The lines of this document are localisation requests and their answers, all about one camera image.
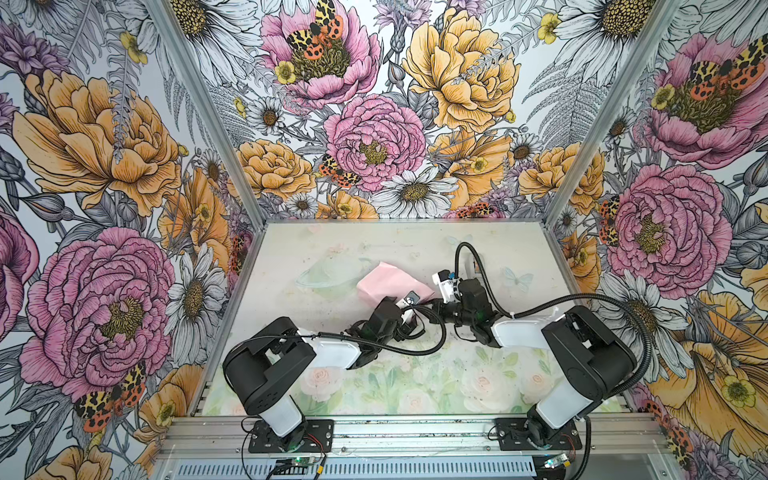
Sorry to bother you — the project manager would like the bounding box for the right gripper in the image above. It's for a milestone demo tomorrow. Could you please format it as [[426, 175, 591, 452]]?
[[419, 298, 475, 327]]

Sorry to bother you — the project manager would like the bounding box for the purple wrapping paper sheet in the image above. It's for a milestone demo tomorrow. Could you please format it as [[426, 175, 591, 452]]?
[[356, 262, 435, 307]]

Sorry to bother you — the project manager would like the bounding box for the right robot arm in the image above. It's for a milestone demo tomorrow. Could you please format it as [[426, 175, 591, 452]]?
[[432, 270, 639, 446]]

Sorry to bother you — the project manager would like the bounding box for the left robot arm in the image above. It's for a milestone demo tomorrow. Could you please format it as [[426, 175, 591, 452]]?
[[222, 291, 420, 440]]

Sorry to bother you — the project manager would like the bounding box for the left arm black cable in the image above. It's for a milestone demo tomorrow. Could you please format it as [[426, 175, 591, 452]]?
[[306, 303, 449, 359]]

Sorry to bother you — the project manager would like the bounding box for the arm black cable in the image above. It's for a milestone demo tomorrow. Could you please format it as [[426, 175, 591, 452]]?
[[453, 241, 656, 392], [306, 303, 449, 359]]

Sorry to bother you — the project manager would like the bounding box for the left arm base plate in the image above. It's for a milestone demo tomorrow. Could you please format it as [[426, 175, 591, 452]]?
[[247, 419, 335, 454]]

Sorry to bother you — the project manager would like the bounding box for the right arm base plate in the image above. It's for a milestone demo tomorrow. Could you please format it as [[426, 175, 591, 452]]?
[[486, 417, 583, 452]]

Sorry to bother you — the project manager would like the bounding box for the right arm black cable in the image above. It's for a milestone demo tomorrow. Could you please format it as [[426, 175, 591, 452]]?
[[453, 241, 656, 392]]

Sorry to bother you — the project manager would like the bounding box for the aluminium front rail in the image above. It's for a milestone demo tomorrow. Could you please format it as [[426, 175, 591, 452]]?
[[151, 413, 684, 479]]

